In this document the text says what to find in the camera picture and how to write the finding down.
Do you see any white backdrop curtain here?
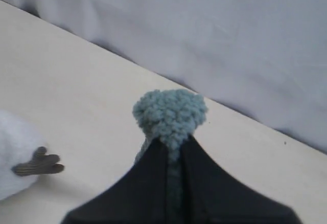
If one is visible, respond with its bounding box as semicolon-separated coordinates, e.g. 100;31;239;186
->
2;0;326;151

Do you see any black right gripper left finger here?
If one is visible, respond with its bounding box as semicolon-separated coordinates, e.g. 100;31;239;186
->
62;139;168;224

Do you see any green knitted scarf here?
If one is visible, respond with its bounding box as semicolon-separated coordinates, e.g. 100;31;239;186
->
132;89;208;223

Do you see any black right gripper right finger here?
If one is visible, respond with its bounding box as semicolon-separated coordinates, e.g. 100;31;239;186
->
180;135;301;223

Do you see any white fluffy snowman toy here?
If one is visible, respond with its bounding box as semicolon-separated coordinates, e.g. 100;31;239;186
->
1;110;64;200

